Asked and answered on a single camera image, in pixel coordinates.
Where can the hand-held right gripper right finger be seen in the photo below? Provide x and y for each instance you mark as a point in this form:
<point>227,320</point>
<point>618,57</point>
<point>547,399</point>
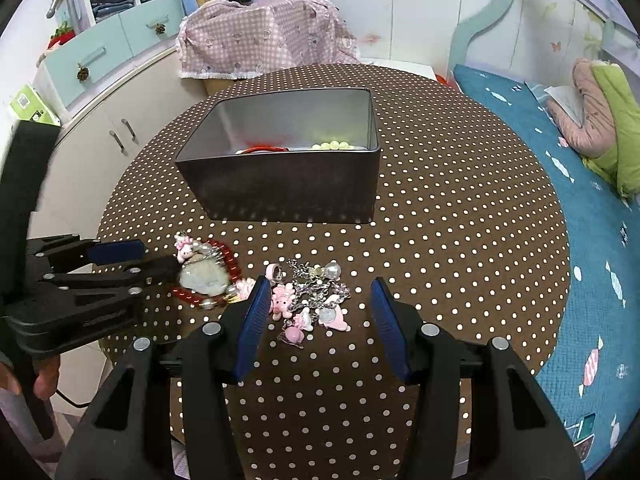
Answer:
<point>392,332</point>

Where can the teal curved headboard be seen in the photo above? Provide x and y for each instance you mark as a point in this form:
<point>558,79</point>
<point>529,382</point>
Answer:
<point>487,15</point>

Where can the pink candy charm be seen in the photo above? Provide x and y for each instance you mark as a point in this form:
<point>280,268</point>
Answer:
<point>292,336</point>

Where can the pink checked cloth cover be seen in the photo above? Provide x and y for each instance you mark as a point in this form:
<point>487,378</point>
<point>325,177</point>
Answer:
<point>260,35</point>

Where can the white cabinet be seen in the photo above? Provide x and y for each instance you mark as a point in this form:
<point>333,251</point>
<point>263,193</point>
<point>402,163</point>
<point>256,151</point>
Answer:
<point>150,95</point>

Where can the grey metal tin box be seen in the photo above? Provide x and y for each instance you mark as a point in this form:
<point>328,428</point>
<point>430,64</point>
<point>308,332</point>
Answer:
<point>280,190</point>

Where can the pink flower charm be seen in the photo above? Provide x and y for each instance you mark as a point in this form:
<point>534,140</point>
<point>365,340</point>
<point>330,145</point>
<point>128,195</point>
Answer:
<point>246,288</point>

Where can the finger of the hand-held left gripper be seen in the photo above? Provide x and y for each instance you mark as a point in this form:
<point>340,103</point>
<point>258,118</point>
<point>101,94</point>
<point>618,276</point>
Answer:
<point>120,251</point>
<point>155,270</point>

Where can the green jacket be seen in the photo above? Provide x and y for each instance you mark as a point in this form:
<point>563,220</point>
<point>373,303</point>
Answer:
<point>622,130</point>

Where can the teal drawer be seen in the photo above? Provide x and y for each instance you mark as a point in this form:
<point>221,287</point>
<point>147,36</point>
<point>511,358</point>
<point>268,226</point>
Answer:
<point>75,65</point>
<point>145,22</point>

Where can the red green plush toy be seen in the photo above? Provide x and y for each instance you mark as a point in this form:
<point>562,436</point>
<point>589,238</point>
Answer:
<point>62,34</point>

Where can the blue printed bedspread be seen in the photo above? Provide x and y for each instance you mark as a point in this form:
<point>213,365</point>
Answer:
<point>575,240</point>

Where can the pink heart charm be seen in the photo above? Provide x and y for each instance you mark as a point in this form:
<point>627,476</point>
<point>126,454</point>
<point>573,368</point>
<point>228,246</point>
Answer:
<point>336,320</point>

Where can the green cardboard box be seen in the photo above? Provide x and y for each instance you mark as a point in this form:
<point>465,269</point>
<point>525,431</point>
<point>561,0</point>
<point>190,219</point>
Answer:
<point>32,105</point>

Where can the white pink bow charm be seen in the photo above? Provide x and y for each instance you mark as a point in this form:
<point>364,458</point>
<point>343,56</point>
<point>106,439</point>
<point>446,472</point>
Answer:
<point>305,320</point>

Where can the pink bear charm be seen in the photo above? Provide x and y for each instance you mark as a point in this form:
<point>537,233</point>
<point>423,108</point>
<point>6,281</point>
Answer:
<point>281,300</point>

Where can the butterfly wall sticker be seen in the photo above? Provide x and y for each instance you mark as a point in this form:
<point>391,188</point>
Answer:
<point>556,46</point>

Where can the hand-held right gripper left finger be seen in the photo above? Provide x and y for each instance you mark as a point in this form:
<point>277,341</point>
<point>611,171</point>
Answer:
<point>250,327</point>

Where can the pink bunny pearl charm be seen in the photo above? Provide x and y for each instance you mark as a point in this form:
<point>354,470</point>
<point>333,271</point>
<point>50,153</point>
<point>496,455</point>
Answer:
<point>184,249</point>

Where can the white paper booklet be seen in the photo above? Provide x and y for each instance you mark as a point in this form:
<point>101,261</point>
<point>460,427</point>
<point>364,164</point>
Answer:
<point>565,102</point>

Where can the person's left hand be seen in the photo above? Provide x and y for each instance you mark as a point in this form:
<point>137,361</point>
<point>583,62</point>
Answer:
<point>46,377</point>

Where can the pale jade pendant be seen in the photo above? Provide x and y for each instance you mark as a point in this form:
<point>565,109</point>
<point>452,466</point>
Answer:
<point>205,277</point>

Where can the pine cone ornament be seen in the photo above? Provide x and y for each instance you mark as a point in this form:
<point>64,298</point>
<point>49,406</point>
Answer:
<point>82,73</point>
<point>160,29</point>

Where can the brown polka dot tablecloth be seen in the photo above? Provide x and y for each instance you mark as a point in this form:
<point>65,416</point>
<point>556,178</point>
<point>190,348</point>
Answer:
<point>450,210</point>

